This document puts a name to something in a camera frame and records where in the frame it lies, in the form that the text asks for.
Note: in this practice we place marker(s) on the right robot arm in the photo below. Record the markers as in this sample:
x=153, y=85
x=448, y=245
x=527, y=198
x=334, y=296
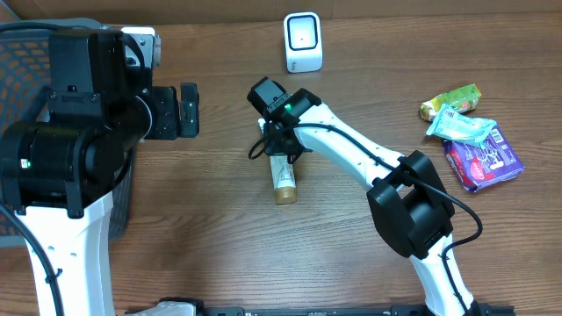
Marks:
x=409, y=205

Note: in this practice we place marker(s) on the white barcode scanner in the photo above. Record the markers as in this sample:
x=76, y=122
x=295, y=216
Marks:
x=303, y=42

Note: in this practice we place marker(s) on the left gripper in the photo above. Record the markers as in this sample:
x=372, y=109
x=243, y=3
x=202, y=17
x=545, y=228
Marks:
x=161, y=106

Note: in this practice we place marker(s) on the teal snack packet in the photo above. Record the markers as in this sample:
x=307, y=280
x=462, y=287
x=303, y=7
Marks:
x=451, y=125

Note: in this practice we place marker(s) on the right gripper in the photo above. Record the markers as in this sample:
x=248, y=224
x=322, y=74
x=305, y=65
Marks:
x=280, y=147

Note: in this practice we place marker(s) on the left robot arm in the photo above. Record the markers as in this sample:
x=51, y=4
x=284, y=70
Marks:
x=63, y=162

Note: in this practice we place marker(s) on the white tube with gold cap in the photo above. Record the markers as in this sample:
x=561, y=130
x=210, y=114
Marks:
x=284, y=185

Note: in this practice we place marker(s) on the purple pad package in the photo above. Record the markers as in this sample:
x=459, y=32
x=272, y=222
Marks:
x=478, y=168

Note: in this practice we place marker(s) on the grey plastic mesh basket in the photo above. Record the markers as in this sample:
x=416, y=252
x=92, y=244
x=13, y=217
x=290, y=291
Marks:
x=24, y=72

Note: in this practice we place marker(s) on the green yellow snack packet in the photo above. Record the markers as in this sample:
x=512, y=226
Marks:
x=462, y=100

